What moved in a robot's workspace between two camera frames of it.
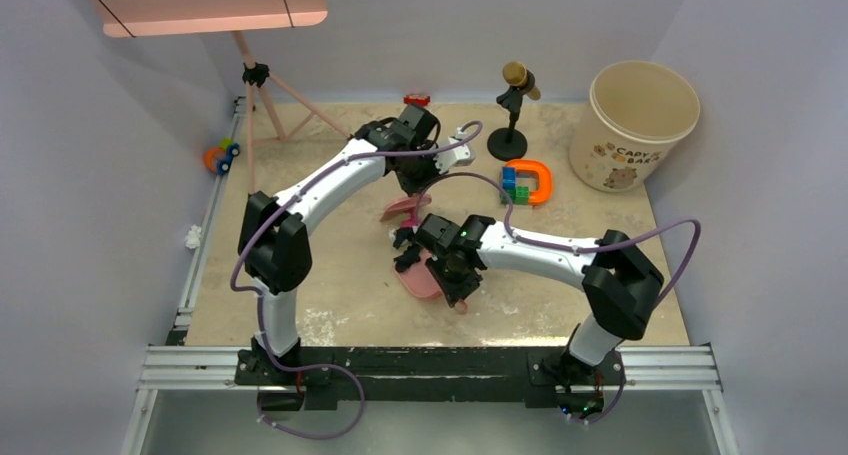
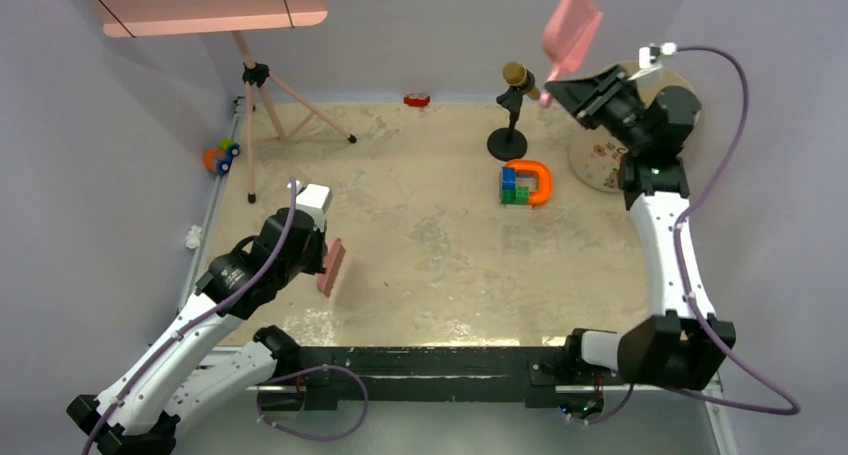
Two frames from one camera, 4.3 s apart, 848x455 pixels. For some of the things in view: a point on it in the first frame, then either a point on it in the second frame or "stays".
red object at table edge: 417,99 stays
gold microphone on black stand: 510,144 stays
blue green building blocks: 518,195 stays
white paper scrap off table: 192,237 stays
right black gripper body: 455,281 → 609,104
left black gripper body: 418,171 → 310,260
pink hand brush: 408,204 → 334,260
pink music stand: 163,5 stays
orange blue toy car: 218,159 stays
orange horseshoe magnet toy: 543,194 stays
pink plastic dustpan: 419,282 → 568,30
